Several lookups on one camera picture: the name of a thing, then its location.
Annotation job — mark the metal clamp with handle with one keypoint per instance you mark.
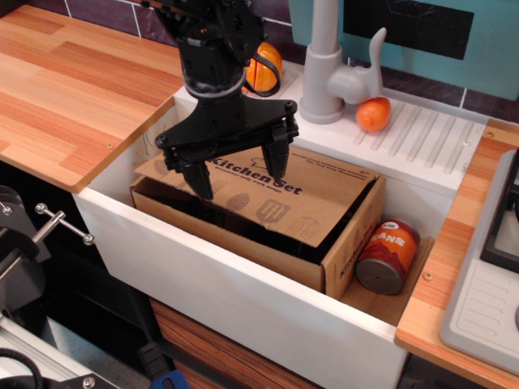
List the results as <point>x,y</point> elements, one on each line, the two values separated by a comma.
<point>23,250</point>

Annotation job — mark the grey toy stove top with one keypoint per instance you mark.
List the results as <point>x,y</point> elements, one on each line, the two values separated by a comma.
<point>482,316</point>

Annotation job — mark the blue black clamp handle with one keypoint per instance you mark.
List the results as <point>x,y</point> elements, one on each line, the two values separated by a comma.
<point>161,374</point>

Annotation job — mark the grey toy faucet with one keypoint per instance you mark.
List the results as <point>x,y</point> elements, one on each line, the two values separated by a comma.
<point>328,84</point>

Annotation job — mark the orange beans can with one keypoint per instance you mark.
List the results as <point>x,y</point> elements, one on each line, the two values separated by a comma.
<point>385,261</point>

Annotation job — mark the brown cardboard kitchen set box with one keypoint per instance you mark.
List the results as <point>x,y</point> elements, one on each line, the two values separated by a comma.
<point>310,226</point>

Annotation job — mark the orange toy pumpkin behind arm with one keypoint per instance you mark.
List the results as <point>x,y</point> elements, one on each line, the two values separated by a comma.
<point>265,71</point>

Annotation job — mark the orange toy fruit by faucet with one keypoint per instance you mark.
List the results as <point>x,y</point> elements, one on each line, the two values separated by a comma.
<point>373,115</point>

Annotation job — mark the black chalkboard panel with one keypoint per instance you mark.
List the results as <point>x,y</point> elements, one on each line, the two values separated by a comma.
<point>416,25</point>

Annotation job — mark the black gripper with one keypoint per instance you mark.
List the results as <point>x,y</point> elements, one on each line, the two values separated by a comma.
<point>224,123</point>

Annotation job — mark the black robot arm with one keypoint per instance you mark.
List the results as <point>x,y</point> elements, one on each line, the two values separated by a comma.
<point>217,40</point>

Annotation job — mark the white toy sink unit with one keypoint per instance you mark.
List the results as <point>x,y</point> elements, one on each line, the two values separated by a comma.
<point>424,154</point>

